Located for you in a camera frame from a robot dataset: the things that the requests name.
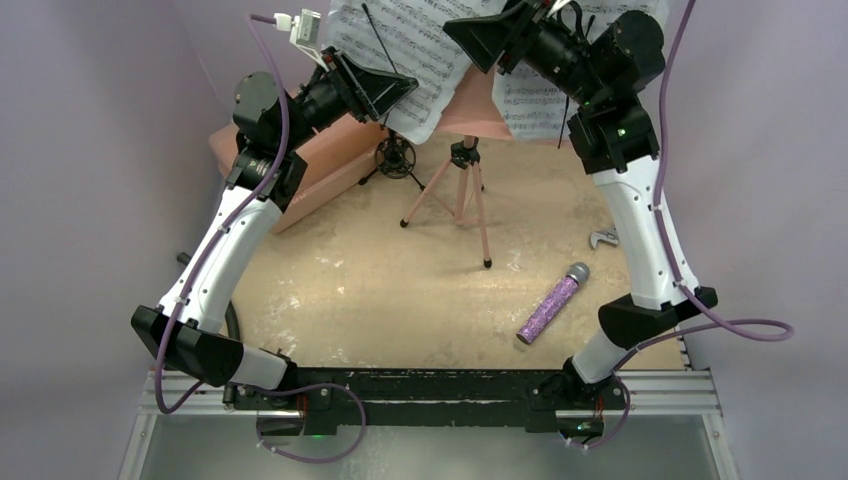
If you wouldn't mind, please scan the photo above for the sheet music page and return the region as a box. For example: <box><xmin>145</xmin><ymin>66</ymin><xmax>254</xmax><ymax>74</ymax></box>
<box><xmin>326</xmin><ymin>0</ymin><xmax>506</xmax><ymax>145</ymax></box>
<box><xmin>492</xmin><ymin>0</ymin><xmax>670</xmax><ymax>143</ymax></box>

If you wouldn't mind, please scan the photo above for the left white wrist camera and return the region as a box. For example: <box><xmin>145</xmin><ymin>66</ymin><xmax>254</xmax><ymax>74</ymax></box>
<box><xmin>272</xmin><ymin>9</ymin><xmax>329</xmax><ymax>71</ymax></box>

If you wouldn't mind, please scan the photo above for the pink music stand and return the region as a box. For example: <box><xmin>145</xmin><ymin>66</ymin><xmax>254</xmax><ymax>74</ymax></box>
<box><xmin>370</xmin><ymin>62</ymin><xmax>584</xmax><ymax>269</ymax></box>

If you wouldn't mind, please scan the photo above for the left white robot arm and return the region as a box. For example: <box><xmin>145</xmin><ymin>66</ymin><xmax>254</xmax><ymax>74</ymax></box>
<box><xmin>131</xmin><ymin>47</ymin><xmax>419</xmax><ymax>409</ymax></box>

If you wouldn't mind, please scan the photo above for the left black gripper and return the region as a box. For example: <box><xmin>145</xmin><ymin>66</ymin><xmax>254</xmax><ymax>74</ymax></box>
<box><xmin>280</xmin><ymin>48</ymin><xmax>417</xmax><ymax>153</ymax></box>

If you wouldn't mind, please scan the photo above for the black microphone shock mount stand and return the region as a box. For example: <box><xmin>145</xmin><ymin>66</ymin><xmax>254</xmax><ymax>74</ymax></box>
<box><xmin>358</xmin><ymin>129</ymin><xmax>425</xmax><ymax>191</ymax></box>

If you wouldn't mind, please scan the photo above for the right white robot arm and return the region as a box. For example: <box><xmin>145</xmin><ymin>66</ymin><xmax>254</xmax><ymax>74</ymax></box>
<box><xmin>443</xmin><ymin>1</ymin><xmax>718</xmax><ymax>407</ymax></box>

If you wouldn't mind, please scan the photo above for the small metal wrench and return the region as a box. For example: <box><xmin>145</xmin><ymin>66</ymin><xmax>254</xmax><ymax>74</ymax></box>
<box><xmin>589</xmin><ymin>227</ymin><xmax>619</xmax><ymax>250</ymax></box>

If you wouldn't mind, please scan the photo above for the purple glitter microphone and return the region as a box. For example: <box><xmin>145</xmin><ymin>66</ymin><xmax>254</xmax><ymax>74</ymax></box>
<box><xmin>516</xmin><ymin>262</ymin><xmax>590</xmax><ymax>345</ymax></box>

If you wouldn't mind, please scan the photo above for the aluminium frame profile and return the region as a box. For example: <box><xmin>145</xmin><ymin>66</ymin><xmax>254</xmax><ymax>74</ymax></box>
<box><xmin>135</xmin><ymin>369</ymin><xmax>260</xmax><ymax>417</ymax></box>

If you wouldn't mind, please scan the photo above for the pink translucent storage box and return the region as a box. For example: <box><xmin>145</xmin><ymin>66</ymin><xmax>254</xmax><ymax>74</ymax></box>
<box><xmin>208</xmin><ymin>122</ymin><xmax>399</xmax><ymax>234</ymax></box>

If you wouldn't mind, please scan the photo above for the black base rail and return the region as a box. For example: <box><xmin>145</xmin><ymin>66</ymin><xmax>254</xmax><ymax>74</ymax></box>
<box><xmin>234</xmin><ymin>367</ymin><xmax>625</xmax><ymax>436</ymax></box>

